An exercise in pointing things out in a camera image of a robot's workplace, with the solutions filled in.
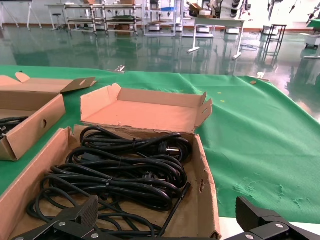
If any white shelving rack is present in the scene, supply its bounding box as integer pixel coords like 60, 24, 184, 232
143, 0, 185, 38

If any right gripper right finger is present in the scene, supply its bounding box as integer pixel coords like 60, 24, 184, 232
223, 196, 320, 240

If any white folding table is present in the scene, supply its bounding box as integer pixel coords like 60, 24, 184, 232
0, 0, 43, 31

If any small open cardboard box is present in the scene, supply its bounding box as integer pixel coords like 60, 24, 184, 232
187, 2, 217, 20

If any metal shelving rack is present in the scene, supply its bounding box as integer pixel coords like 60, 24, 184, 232
63, 3, 106, 35
103, 3, 144, 36

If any torn brown cardboard box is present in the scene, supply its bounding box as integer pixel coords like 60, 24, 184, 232
0, 83, 222, 240

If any green table cloth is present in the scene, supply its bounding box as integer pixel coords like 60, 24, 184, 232
0, 65, 320, 225

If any intact brown cardboard box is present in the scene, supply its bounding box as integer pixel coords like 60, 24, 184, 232
0, 71, 99, 161

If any round metal stool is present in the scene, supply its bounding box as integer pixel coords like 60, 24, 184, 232
51, 12, 64, 31

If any white workshop table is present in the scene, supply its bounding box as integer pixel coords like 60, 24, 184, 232
186, 16, 247, 61

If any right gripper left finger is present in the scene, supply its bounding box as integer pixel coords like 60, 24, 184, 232
11, 194, 108, 240

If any loose black power cord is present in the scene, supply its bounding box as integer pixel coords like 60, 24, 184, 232
26, 187, 163, 238

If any black power cord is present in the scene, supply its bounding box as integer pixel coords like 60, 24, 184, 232
80, 126, 194, 162
65, 147, 188, 185
26, 187, 163, 238
0, 116, 30, 141
41, 164, 186, 212

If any thin black straight tie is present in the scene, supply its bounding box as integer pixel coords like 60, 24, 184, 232
159, 181, 192, 235

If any black metal stand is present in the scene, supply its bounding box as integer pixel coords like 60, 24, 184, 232
264, 23, 288, 60

